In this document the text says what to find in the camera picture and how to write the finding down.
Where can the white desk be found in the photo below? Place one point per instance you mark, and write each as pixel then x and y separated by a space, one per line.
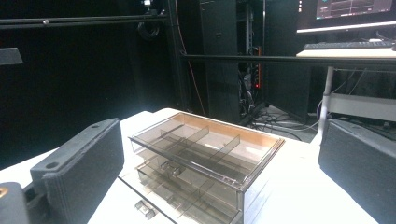
pixel 358 105

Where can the black computer tower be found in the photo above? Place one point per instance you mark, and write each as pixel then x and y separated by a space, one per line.
pixel 219 62

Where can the clear brown drawer organizer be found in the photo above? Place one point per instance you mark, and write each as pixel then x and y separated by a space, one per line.
pixel 218 149

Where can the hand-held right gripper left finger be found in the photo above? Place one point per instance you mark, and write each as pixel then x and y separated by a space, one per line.
pixel 84 168

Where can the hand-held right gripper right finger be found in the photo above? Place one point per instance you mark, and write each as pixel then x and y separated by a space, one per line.
pixel 361 161

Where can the grey block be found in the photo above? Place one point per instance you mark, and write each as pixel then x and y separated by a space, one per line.
pixel 9 56

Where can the orange power strip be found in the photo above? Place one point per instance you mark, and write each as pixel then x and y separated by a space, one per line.
pixel 257 67

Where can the black panel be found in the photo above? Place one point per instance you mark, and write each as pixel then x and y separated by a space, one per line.
pixel 286 87

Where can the clear brown drawer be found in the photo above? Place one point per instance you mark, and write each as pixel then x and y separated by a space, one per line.
pixel 190 211

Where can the computer monitor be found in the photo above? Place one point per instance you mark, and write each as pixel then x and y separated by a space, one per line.
pixel 351 12

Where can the black keyboard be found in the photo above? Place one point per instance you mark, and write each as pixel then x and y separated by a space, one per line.
pixel 345 45

